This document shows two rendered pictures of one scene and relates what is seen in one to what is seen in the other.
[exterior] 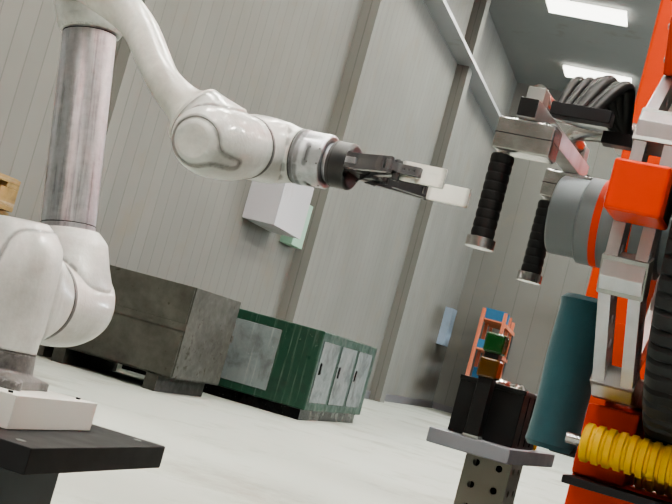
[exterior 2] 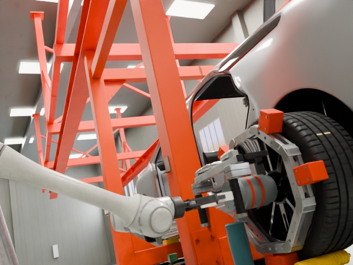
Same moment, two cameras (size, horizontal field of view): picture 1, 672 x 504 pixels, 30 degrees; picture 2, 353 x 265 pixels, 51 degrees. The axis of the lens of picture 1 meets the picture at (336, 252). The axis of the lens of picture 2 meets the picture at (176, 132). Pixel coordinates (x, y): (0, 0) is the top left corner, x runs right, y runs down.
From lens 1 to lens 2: 1.40 m
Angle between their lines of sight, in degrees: 47
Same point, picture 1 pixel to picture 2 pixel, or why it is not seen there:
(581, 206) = (246, 189)
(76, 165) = not seen: outside the picture
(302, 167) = not seen: hidden behind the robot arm
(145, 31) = (68, 179)
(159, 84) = (112, 201)
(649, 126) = (290, 150)
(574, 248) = (247, 204)
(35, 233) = not seen: outside the picture
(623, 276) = (310, 204)
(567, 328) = (239, 235)
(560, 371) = (245, 252)
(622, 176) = (313, 168)
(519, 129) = (238, 167)
